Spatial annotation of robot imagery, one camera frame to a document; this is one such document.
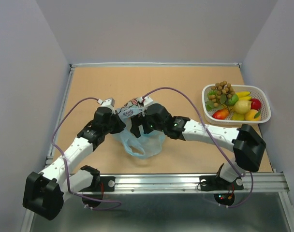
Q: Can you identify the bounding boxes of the blue plastic bag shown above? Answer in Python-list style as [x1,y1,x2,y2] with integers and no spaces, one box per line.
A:
[113,98,166,159]

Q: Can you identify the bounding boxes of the yellow pear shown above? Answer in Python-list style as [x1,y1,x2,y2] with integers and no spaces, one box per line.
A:
[234,100,251,114]

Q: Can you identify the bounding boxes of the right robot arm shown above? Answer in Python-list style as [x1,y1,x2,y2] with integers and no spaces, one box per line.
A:
[130,103,266,189]

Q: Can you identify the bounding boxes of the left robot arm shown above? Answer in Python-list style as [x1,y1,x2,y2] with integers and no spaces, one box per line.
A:
[22,106,125,220]

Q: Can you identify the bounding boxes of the green round fruit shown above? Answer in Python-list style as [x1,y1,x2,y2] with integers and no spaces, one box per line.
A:
[228,94,239,106]

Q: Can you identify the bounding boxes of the red orange mango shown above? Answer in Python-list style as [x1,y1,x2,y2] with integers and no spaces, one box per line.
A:
[212,109,230,120]

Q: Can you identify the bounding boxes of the yellow green starfruit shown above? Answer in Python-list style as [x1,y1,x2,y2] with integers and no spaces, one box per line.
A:
[232,112,245,121]

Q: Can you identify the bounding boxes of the yellow bananas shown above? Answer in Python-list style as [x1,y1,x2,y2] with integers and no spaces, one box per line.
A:
[236,91,252,101]

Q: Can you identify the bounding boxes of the orange peach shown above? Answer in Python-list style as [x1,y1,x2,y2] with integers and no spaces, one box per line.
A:
[245,109,261,121]

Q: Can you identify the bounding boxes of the red apple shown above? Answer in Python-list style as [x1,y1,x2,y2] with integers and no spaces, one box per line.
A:
[250,98,262,111]

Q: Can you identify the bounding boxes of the white perforated basket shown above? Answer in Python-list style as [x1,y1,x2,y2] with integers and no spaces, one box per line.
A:
[202,85,271,125]

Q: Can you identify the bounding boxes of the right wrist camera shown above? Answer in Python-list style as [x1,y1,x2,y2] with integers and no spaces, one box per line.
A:
[138,96,155,114]

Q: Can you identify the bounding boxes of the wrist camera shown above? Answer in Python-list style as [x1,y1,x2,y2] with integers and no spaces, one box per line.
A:
[97,98,115,107]
[138,96,155,114]

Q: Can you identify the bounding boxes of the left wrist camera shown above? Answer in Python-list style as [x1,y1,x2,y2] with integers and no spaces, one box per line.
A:
[97,98,115,107]

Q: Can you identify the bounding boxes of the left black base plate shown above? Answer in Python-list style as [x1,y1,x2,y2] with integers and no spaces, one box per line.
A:
[81,176,116,192]

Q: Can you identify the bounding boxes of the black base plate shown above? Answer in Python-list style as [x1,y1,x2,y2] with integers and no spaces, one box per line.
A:
[199,174,244,191]
[81,176,116,192]

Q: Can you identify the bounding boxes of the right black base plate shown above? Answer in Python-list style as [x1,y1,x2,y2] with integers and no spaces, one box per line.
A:
[199,174,244,191]

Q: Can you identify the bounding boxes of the aluminium mounting rail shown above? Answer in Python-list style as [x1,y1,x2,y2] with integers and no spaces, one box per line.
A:
[31,172,289,195]

